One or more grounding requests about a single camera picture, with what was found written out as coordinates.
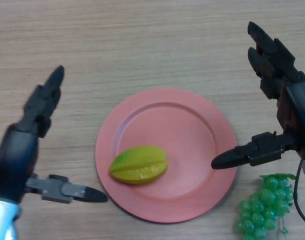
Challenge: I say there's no yellow starfruit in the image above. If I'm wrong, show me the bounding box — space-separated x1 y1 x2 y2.
108 145 170 186

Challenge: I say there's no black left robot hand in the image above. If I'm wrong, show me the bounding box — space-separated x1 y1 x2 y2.
0 65 109 205

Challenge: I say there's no green grape bunch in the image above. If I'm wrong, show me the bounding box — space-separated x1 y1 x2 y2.
235 173 297 240

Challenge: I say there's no pink round plate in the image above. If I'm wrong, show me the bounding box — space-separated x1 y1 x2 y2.
94 87 238 223

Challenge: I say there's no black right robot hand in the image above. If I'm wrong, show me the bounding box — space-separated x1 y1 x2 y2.
210 21 305 170

